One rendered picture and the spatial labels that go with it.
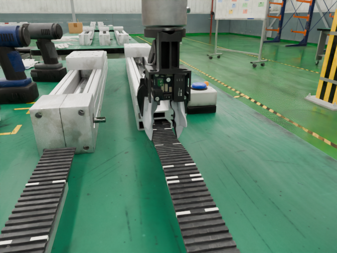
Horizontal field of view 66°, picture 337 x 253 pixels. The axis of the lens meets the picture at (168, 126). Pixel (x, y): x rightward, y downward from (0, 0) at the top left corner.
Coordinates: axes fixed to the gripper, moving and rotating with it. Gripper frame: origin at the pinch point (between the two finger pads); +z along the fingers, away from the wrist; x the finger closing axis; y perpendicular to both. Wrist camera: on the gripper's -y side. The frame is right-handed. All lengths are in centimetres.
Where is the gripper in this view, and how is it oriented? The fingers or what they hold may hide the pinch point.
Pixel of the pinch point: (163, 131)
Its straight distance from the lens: 53.4
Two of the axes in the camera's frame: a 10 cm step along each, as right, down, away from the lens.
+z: 0.0, 9.2, 3.9
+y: 1.8, 3.9, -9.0
